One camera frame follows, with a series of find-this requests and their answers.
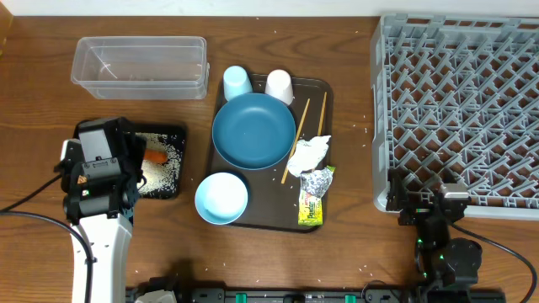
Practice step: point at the white rice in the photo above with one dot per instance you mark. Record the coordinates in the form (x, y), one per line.
(161, 181)

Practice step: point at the orange carrot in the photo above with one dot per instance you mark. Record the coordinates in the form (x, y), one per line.
(158, 157)

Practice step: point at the dark blue plate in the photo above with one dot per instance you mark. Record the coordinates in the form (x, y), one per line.
(253, 131)

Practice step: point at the left wooden chopstick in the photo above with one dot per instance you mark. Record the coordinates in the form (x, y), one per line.
(298, 132)

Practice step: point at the clear plastic bin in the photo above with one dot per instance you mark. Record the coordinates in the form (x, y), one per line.
(142, 67)

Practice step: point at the black waste tray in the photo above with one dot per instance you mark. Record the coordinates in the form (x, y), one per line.
(159, 129)

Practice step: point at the grey dishwasher rack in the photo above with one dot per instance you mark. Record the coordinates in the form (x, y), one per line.
(457, 95)

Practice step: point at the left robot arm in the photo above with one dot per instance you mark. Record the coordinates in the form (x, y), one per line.
(100, 245)

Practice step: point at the dark brown serving tray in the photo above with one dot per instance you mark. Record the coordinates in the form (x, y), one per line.
(272, 205)

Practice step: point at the green foil snack wrapper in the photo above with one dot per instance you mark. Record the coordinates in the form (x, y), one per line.
(314, 186)

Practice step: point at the light blue cup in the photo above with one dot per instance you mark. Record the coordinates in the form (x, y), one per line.
(236, 82)

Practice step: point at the light blue bowl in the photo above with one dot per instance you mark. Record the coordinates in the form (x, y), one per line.
(221, 198)

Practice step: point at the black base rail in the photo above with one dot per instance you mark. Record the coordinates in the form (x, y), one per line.
(162, 290)

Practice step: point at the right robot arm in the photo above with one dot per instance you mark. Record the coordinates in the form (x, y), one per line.
(449, 265)

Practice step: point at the white cup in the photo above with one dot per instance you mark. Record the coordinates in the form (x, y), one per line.
(278, 85)

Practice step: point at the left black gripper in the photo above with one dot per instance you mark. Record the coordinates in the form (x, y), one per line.
(136, 145)

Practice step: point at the crumpled white napkin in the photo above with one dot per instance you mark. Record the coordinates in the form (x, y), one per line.
(308, 154)

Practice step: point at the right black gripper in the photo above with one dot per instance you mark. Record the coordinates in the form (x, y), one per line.
(400, 199)

